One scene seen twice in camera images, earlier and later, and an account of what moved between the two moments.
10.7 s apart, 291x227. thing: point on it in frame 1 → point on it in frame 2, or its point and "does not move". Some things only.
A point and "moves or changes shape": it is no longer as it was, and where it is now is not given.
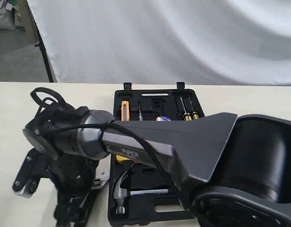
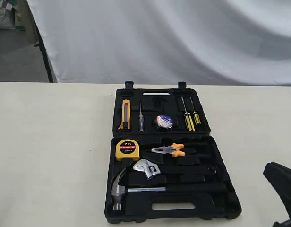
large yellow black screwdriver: [187, 116] does not move
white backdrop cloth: [216, 42] does not move
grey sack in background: [4, 17] does not move
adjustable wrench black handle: [96, 182] moves or changes shape
